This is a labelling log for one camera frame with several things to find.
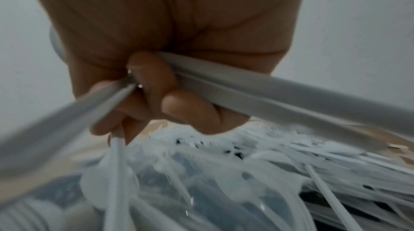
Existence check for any thin white plastic cutlery piece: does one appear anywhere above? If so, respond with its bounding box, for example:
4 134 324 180
104 125 131 231

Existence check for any white plastic cutlery handle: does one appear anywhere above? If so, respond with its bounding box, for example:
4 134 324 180
179 73 393 153
0 78 139 178

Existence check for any clear plastic bag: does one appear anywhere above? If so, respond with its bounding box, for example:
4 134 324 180
0 122 414 231

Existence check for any person's right hand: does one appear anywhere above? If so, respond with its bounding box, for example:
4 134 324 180
22 0 312 147

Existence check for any pile of white plastic cutlery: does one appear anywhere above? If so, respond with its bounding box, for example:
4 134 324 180
80 120 414 231

